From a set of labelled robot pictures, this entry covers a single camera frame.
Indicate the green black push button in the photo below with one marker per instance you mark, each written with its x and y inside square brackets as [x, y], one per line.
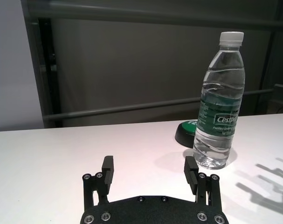
[185, 137]

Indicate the dark wide vertical post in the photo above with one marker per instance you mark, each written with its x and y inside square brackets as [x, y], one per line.
[48, 70]

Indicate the clear water bottle green label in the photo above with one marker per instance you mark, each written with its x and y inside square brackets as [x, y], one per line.
[219, 112]

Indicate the thick grey horizontal beam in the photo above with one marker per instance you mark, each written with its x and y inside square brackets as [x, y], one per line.
[155, 16]

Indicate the thin grey horizontal rail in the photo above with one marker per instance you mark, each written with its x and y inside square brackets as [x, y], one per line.
[120, 108]

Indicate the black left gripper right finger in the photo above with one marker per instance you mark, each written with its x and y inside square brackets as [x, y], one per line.
[199, 186]

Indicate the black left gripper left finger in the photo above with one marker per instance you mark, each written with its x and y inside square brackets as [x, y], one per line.
[104, 184]

